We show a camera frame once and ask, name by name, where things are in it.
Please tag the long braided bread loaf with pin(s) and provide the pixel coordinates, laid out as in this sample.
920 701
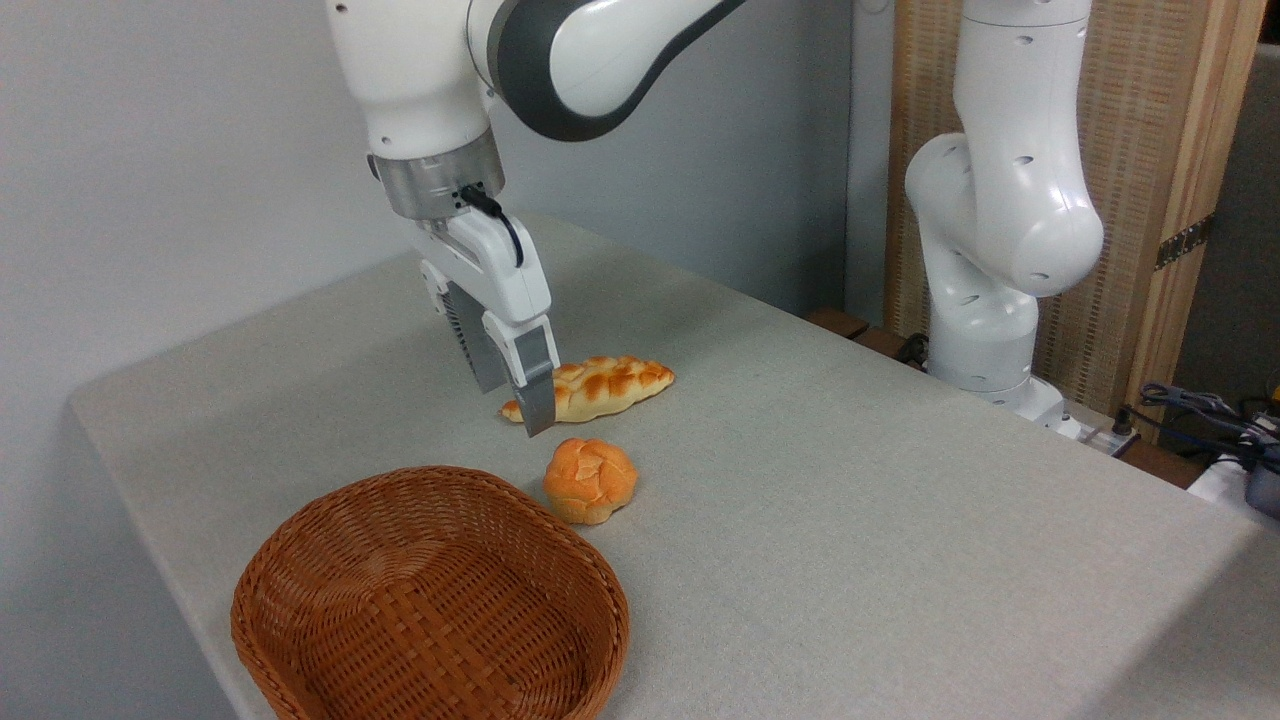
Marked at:
610 385

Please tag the metal screen hinge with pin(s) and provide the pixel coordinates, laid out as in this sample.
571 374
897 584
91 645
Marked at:
1185 242

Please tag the robot base connector block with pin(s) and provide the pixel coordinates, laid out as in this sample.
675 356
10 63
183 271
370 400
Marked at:
1100 435

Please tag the brown wicker basket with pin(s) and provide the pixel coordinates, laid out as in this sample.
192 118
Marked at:
420 610

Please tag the wood framed rattan screen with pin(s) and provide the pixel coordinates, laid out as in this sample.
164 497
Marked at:
1150 120

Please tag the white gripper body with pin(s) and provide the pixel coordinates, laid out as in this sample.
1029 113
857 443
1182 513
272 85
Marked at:
495 265

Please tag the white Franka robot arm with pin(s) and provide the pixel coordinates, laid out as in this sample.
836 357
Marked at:
410 70

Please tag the round orange bread bun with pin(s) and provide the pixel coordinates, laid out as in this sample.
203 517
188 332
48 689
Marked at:
590 480

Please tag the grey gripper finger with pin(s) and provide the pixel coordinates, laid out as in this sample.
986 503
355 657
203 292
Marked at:
475 345
535 380

